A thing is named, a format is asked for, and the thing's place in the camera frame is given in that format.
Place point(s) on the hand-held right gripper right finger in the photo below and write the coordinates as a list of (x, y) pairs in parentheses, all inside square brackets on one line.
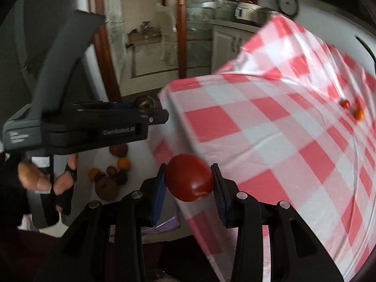
[(218, 194)]

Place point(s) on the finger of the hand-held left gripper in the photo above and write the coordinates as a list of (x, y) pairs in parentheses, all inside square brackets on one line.
[(123, 105), (155, 117)]

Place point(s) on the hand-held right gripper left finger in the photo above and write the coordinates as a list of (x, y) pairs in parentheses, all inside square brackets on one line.
[(158, 194)]

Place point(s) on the dark round fruit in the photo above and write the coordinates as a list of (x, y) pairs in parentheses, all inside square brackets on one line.
[(147, 101)]

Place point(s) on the large red tomato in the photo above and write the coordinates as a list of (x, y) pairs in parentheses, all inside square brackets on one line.
[(190, 177)]

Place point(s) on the small dark fruit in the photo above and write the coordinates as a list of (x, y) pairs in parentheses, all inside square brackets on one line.
[(122, 178), (112, 170)]

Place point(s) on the dark red fruit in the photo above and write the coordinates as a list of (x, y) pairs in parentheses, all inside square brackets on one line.
[(119, 149)]

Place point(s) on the small orange fruit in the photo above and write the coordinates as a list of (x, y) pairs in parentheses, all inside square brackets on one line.
[(123, 163), (94, 174)]

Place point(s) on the large brown fruit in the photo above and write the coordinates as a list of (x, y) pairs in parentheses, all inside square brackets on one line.
[(106, 188)]

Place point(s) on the person's left hand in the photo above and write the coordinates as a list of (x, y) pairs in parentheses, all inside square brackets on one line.
[(30, 179)]

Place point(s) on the red checkered tablecloth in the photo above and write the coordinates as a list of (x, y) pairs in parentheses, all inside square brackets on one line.
[(264, 138)]

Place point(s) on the wooden table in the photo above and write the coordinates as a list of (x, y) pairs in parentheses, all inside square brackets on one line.
[(144, 35)]

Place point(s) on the wooden framed glass door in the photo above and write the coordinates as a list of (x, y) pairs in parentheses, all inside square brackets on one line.
[(182, 26)]

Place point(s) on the white kitchen cabinet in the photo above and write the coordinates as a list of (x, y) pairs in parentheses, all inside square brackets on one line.
[(229, 45)]

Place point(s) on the steel cooking pot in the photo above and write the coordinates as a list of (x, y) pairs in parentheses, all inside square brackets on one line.
[(252, 13)]

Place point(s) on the small red cherry tomato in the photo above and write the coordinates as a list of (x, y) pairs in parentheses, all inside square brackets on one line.
[(345, 103)]

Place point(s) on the small orange cherry tomato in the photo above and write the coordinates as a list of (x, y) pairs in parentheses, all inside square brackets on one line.
[(359, 114)]

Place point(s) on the round wall dial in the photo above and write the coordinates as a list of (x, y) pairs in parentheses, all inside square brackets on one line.
[(287, 4)]

